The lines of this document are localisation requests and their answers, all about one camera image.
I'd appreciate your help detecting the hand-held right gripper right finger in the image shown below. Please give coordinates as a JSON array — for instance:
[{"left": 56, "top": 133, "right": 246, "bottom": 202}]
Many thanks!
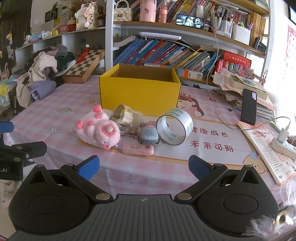
[{"left": 174, "top": 154, "right": 266, "bottom": 203}]

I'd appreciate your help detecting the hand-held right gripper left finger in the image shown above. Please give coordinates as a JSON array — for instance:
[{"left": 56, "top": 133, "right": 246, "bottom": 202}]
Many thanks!
[{"left": 23, "top": 155, "right": 114, "bottom": 203}]

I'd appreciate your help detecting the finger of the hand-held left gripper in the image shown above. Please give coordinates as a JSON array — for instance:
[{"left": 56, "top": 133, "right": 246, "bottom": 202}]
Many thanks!
[
  {"left": 10, "top": 141, "right": 48, "bottom": 161},
  {"left": 0, "top": 121, "right": 15, "bottom": 140}
]

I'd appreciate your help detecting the pink plush pig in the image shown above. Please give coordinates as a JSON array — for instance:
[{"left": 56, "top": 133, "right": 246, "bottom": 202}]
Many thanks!
[{"left": 74, "top": 104, "right": 121, "bottom": 151}]

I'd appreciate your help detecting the clear tape roll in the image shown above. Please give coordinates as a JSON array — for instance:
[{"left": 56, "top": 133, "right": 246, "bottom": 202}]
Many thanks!
[{"left": 156, "top": 108, "right": 194, "bottom": 146}]

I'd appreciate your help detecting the pink correction tape case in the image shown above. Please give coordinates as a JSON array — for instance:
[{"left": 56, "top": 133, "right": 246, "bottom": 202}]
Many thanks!
[{"left": 122, "top": 142, "right": 154, "bottom": 156}]

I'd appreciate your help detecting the grey toy car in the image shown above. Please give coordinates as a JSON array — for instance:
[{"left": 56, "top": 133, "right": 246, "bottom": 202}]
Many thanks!
[{"left": 138, "top": 124, "right": 160, "bottom": 145}]

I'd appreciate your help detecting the white patterned tape roll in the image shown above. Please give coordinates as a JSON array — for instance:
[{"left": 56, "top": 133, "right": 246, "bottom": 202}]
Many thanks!
[{"left": 110, "top": 104, "right": 135, "bottom": 136}]

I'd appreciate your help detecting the yellow cardboard box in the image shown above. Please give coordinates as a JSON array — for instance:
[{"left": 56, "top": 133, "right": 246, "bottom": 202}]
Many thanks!
[{"left": 99, "top": 63, "right": 181, "bottom": 117}]

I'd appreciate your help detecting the pink checked tablecloth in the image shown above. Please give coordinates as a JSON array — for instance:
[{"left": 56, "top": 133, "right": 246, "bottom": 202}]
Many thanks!
[{"left": 9, "top": 74, "right": 296, "bottom": 210}]

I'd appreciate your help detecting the white cube bottle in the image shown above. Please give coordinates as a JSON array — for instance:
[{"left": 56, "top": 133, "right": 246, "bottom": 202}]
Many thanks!
[{"left": 132, "top": 111, "right": 144, "bottom": 133}]

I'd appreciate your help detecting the pile of clothes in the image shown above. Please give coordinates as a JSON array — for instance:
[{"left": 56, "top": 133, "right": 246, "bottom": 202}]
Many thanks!
[{"left": 16, "top": 44, "right": 77, "bottom": 108}]

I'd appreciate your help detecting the pink printed booklet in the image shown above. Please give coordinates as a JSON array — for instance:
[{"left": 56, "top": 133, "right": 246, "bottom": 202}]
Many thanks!
[{"left": 237, "top": 120, "right": 296, "bottom": 186}]

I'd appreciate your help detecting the black standing smartphone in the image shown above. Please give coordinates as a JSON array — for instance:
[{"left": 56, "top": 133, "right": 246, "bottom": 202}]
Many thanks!
[{"left": 240, "top": 88, "right": 258, "bottom": 126}]

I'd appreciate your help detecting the stack of papers and books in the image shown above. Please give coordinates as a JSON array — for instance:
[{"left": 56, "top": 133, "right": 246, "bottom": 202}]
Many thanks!
[{"left": 212, "top": 68, "right": 277, "bottom": 121}]

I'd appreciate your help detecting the white power strip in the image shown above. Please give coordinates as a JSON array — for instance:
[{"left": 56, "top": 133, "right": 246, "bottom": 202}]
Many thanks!
[{"left": 269, "top": 136, "right": 296, "bottom": 158}]

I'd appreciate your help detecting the white charger plug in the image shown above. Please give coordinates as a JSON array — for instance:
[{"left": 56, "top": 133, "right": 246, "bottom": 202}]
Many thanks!
[{"left": 277, "top": 127, "right": 291, "bottom": 143}]

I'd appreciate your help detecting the orange and white carton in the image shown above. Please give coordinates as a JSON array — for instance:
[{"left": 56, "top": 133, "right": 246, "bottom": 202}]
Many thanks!
[{"left": 177, "top": 68, "right": 204, "bottom": 80}]

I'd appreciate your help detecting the wooden chessboard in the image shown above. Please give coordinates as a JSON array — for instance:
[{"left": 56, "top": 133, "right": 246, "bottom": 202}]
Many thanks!
[{"left": 62, "top": 49, "right": 105, "bottom": 84}]

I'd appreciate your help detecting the red tasselled stick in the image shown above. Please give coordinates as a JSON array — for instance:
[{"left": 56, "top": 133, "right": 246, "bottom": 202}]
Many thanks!
[{"left": 76, "top": 44, "right": 91, "bottom": 63}]

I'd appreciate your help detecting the white side shelf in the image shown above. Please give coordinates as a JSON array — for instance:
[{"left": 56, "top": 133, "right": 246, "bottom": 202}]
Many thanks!
[{"left": 15, "top": 26, "right": 106, "bottom": 77}]

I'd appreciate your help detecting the red boxed book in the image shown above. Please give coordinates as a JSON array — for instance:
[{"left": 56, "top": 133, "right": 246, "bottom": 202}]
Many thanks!
[{"left": 220, "top": 50, "right": 252, "bottom": 70}]

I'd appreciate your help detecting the row of leaning books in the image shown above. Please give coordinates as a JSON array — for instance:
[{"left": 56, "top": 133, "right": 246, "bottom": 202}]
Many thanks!
[{"left": 114, "top": 37, "right": 223, "bottom": 77}]

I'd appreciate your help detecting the white bookshelf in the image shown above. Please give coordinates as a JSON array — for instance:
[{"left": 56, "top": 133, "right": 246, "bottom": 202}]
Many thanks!
[{"left": 105, "top": 0, "right": 276, "bottom": 87}]

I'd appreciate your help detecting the white light bar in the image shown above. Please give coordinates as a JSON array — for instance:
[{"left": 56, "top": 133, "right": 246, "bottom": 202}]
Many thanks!
[{"left": 139, "top": 32, "right": 182, "bottom": 42}]

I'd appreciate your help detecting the black desk gadget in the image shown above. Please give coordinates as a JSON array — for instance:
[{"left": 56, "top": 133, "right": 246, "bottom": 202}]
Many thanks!
[{"left": 253, "top": 37, "right": 267, "bottom": 53}]

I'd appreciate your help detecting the white plush cat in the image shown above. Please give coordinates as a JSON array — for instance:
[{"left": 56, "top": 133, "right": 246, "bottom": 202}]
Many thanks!
[{"left": 75, "top": 1, "right": 99, "bottom": 31}]

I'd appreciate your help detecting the white pen holder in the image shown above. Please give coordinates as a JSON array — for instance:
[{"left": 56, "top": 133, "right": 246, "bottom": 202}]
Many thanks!
[{"left": 232, "top": 23, "right": 251, "bottom": 46}]

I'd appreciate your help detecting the clear pen organizer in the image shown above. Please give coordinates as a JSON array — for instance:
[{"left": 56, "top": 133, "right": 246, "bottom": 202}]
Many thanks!
[{"left": 211, "top": 9, "right": 233, "bottom": 39}]

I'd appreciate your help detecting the smartphone with lit screen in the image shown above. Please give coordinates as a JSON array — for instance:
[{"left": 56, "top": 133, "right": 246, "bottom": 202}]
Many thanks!
[{"left": 175, "top": 14, "right": 206, "bottom": 30}]

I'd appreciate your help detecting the small pink bottle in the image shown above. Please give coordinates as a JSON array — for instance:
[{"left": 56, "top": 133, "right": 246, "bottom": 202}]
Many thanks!
[{"left": 158, "top": 0, "right": 168, "bottom": 23}]

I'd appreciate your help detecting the white quilted handbag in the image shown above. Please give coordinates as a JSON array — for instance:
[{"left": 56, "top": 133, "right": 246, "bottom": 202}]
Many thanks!
[{"left": 113, "top": 0, "right": 134, "bottom": 23}]

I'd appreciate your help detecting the row of shelf books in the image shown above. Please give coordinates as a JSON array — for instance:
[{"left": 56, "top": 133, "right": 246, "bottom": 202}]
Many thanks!
[{"left": 166, "top": 0, "right": 214, "bottom": 24}]

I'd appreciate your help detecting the pink tumbler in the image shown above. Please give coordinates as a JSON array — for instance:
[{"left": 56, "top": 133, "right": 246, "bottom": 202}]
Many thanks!
[{"left": 139, "top": 0, "right": 157, "bottom": 23}]

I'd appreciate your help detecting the grey charger cable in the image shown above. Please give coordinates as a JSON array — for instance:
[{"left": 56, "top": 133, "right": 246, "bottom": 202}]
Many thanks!
[{"left": 240, "top": 116, "right": 291, "bottom": 133}]

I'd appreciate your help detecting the white charging cable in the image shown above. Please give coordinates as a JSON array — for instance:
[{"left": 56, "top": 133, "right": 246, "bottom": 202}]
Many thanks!
[{"left": 207, "top": 24, "right": 242, "bottom": 131}]

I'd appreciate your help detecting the wall poster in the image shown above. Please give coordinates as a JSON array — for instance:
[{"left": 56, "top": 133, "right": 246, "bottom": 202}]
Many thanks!
[{"left": 286, "top": 24, "right": 296, "bottom": 68}]

